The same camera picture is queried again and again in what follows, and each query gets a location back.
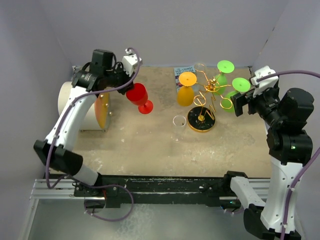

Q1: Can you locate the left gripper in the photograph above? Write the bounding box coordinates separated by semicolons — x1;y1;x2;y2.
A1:
104;63;135;96

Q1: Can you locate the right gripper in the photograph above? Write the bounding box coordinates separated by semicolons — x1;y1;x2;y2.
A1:
231;81;286;126

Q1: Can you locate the green goblet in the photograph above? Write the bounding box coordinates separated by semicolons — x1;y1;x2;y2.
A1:
220;77;251;113
215;60;235;95

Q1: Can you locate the red plastic goblet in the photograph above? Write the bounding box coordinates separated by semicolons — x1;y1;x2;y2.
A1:
125;83;154;115

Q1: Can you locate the green goblet front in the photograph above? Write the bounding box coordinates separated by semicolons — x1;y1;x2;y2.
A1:
215;60;235;95

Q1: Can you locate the gold wine glass rack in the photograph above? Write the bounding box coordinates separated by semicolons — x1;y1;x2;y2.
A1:
186;74;224;133

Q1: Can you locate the orange plastic goblet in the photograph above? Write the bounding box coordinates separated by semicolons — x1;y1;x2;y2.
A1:
177;71;197;107

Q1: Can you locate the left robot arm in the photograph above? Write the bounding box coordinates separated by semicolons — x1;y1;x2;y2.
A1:
33;47;142;196

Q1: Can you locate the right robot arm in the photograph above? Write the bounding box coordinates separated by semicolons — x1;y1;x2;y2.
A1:
222;87;314;240

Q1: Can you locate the white cylinder with orange lid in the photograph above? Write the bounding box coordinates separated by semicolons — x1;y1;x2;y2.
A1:
57;80;113;132

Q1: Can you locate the treehouse paperback book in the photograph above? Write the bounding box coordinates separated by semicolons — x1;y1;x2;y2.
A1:
173;66;196;93

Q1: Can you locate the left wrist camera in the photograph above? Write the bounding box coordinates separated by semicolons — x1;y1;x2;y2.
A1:
121;48;138;77

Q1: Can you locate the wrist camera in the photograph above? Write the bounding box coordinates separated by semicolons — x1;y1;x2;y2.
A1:
121;48;138;77
249;65;279;98

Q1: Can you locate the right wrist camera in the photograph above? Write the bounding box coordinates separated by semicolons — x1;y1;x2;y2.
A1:
249;65;279;98

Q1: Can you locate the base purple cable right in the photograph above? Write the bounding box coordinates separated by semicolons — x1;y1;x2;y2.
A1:
223;206;246;216

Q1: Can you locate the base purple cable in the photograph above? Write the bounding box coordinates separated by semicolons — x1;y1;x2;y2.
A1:
83;184;135;223
223;206;246;216

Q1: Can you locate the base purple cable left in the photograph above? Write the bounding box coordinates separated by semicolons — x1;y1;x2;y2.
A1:
83;184;135;223

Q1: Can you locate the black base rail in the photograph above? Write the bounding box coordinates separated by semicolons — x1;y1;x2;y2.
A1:
72;171;247;208

